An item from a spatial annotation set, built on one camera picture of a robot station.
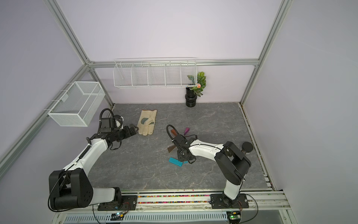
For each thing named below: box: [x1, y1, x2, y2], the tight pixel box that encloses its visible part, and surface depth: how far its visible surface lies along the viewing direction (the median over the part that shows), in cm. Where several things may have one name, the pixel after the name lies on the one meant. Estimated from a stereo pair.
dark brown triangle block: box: [167, 145, 176, 153], surface depth 96 cm
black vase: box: [184, 86, 198, 108], surface depth 116 cm
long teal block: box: [168, 156, 184, 168], surface depth 90 cm
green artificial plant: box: [189, 71, 207, 98], surface depth 101 cm
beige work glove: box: [136, 109, 158, 136], surface depth 110 cm
